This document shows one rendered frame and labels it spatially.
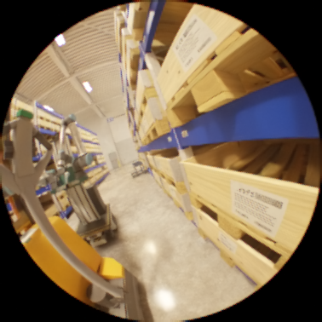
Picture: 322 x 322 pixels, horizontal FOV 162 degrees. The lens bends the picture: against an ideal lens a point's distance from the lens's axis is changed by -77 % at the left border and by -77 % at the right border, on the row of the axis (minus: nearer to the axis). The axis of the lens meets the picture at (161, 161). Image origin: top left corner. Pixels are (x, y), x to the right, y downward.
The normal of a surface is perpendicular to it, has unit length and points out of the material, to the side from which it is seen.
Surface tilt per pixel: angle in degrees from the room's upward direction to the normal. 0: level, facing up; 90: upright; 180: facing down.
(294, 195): 90
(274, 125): 90
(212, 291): 0
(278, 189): 90
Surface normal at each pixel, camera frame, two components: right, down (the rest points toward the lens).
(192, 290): -0.32, -0.94
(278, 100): -0.92, 0.34
